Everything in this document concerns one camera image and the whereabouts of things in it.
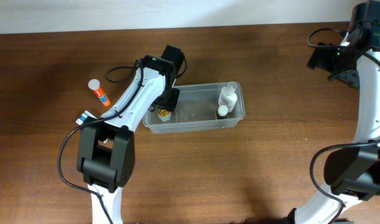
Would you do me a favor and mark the small jar gold lid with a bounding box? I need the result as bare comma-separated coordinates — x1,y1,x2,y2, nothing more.
157,109,171,122

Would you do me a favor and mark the white spray bottle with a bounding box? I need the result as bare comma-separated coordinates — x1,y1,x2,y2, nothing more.
218,82,238,113

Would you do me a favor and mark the dark bottle white cap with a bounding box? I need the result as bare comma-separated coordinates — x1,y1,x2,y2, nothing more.
215,105,228,119

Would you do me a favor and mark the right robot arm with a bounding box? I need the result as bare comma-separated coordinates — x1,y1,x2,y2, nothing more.
284,1,380,223

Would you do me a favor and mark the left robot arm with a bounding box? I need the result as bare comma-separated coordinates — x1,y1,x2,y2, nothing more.
77,45,187,223

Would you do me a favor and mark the clear plastic container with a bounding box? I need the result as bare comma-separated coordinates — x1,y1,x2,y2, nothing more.
142,82,246,134

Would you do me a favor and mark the orange tube white cap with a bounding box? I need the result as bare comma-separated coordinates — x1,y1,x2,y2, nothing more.
88,79,111,106

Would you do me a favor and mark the white Panadol medicine box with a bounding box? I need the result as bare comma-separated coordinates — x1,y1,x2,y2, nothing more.
75,110,96,125

